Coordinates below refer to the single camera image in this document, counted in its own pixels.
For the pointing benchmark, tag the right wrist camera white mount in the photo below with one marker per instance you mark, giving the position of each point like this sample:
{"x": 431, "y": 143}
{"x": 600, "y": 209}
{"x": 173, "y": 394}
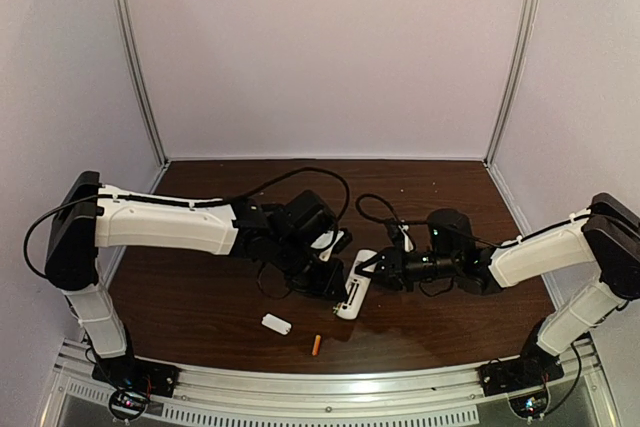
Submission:
{"x": 400, "y": 237}

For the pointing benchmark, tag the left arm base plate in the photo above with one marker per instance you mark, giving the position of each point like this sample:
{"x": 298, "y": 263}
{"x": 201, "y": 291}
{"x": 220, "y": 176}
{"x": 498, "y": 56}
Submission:
{"x": 142, "y": 376}

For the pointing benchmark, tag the white remote control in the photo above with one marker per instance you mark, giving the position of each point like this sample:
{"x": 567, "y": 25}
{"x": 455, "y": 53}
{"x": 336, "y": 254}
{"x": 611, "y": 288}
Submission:
{"x": 357, "y": 288}

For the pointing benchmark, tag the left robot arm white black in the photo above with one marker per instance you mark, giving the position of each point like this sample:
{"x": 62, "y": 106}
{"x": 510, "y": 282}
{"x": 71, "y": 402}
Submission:
{"x": 94, "y": 215}

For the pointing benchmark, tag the orange battery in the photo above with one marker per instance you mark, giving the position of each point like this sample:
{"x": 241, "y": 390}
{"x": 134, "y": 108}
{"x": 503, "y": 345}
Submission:
{"x": 316, "y": 345}

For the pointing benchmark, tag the white battery cover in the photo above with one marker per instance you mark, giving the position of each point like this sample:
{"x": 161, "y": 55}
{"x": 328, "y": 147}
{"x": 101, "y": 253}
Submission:
{"x": 276, "y": 324}

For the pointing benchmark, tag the left aluminium corner post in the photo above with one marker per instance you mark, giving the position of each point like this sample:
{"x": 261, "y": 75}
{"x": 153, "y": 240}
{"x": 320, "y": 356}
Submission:
{"x": 133, "y": 61}

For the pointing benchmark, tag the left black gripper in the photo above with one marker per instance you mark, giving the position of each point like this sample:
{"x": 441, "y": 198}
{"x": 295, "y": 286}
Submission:
{"x": 325, "y": 285}

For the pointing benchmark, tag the circuit board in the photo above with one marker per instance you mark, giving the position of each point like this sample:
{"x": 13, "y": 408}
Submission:
{"x": 127, "y": 405}
{"x": 530, "y": 405}

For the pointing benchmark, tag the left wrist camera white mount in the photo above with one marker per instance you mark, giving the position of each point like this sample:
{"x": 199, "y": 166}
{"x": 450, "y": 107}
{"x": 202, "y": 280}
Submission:
{"x": 329, "y": 243}

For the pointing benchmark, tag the aluminium corner post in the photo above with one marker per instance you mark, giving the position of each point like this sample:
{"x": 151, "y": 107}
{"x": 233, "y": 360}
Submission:
{"x": 524, "y": 32}
{"x": 133, "y": 61}

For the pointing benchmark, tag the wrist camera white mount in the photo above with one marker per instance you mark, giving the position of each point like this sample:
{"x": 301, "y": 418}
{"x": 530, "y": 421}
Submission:
{"x": 329, "y": 243}
{"x": 400, "y": 237}

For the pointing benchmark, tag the left circuit board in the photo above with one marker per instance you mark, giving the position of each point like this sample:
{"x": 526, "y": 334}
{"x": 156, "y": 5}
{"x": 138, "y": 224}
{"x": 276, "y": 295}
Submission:
{"x": 127, "y": 405}

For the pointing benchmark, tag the front aluminium rail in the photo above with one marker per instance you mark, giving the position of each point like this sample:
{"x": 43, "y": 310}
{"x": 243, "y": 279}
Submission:
{"x": 450, "y": 396}

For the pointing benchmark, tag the right circuit board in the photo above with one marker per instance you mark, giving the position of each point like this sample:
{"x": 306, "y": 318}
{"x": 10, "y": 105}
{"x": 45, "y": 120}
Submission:
{"x": 530, "y": 405}

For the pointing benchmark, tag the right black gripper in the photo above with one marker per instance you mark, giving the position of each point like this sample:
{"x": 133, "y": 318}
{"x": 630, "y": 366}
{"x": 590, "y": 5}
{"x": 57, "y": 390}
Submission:
{"x": 396, "y": 267}

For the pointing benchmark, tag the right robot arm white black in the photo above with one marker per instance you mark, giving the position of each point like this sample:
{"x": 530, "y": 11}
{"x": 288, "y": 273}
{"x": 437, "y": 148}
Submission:
{"x": 606, "y": 234}

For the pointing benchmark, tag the right aluminium corner post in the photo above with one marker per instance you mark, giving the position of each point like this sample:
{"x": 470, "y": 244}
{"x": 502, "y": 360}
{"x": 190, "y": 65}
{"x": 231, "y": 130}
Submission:
{"x": 524, "y": 32}

